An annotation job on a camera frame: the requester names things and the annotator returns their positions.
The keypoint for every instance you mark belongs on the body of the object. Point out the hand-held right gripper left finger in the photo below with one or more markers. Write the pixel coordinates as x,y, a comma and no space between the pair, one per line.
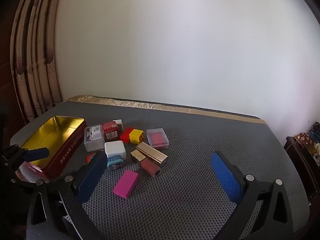
92,177

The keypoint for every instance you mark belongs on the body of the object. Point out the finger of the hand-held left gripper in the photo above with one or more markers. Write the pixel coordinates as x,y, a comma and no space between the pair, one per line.
23,182
37,154

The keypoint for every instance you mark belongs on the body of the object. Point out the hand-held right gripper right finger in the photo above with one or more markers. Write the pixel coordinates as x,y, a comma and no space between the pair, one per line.
226,177

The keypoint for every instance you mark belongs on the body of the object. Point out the red round tin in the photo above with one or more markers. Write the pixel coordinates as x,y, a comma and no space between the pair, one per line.
90,158

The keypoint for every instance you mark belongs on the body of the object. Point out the blue oval tin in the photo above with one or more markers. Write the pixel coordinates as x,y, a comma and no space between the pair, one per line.
115,164

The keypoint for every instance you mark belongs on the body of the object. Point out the red tin box gold interior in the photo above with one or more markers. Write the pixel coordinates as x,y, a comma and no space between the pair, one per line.
57,132

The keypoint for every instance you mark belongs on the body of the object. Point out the pink eraser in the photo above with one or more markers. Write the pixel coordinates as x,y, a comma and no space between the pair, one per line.
125,183

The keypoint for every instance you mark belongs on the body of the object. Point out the white charger cube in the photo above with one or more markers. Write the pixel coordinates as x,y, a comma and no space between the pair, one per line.
114,148

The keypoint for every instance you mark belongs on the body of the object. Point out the clear plastic box white label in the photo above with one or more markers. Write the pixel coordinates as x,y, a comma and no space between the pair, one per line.
93,140

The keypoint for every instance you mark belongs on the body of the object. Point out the small red carton box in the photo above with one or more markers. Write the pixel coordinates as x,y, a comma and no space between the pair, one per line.
110,130

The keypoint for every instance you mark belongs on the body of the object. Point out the red plastic block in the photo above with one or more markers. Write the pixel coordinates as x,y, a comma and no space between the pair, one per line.
125,135

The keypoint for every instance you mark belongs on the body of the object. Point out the white eraser striped sleeve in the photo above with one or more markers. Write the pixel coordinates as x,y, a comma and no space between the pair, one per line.
117,123

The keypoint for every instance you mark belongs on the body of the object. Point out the yellow plastic block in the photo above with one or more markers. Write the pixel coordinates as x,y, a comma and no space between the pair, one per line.
135,135

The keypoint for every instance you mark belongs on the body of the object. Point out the clear case red insert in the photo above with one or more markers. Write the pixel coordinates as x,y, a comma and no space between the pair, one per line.
157,138

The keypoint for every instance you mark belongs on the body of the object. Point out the grey mesh-covered table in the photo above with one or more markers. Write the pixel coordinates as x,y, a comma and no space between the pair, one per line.
190,135

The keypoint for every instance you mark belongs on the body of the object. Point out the dark wooden side table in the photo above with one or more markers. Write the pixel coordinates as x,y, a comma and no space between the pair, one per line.
300,160

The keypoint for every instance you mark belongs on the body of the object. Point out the patterned brown box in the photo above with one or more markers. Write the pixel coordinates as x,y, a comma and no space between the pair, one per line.
303,139

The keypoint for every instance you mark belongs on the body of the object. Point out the beige leaf print curtain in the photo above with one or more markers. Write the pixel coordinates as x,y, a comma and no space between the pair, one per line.
37,55

